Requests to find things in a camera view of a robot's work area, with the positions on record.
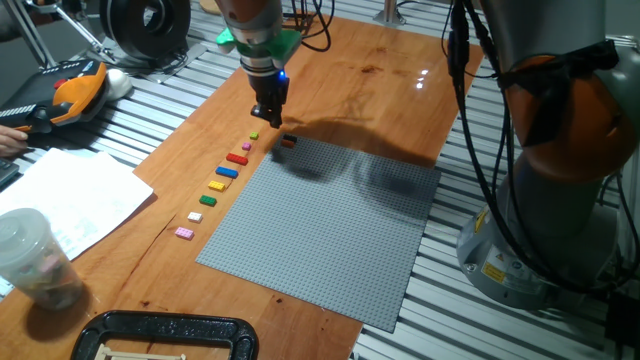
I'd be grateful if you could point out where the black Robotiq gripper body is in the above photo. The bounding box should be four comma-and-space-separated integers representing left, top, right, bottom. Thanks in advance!
246, 69, 291, 109

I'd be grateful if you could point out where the grey Lego baseplate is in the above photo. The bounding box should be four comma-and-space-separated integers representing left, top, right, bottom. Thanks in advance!
194, 134, 442, 334

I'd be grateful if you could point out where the person's bare hand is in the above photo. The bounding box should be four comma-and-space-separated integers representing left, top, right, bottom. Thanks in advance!
0, 124, 30, 157

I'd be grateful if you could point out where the glossy wooden work board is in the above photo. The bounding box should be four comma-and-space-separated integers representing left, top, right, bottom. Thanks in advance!
0, 14, 485, 360

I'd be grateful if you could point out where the black round spool device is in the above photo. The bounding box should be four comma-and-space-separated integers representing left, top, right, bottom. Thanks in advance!
98, 0, 192, 61

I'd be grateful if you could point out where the white printed paper sheet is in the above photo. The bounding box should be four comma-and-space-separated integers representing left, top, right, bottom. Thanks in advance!
0, 148, 155, 261

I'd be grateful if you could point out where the orange and black teach pendant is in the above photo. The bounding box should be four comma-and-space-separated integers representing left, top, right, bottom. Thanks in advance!
0, 59, 109, 135

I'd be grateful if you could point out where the black metal C-clamp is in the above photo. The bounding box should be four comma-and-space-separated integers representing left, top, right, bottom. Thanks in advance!
69, 309, 260, 360

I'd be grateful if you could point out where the black computer keyboard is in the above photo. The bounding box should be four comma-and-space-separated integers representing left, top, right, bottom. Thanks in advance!
0, 158, 20, 189

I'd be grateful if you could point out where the clear plastic lidded cup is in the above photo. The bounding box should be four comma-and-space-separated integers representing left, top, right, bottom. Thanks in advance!
0, 207, 85, 312

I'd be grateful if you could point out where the wooden divided tray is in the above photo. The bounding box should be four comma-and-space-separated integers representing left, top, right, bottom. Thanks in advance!
94, 343, 187, 360

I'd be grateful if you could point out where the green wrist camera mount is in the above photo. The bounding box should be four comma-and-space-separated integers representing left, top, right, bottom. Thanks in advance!
215, 27, 303, 70

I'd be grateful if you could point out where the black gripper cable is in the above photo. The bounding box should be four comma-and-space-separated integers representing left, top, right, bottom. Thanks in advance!
289, 0, 336, 53

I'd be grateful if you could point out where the slanted aluminium frame post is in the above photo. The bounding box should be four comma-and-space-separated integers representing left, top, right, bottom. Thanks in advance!
372, 0, 407, 27

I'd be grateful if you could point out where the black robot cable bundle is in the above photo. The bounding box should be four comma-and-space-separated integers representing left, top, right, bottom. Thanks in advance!
442, 0, 640, 296

